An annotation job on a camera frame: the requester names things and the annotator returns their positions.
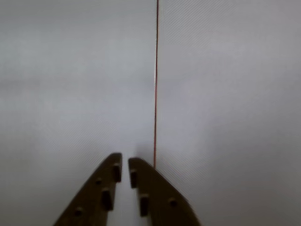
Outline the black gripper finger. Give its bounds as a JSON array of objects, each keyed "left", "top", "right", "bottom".
[
  {"left": 53, "top": 153, "right": 123, "bottom": 226},
  {"left": 128, "top": 157, "right": 202, "bottom": 226}
]

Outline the grey rubber mat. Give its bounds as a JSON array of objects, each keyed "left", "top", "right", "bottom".
[
  {"left": 0, "top": 0, "right": 158, "bottom": 226},
  {"left": 154, "top": 0, "right": 301, "bottom": 226}
]

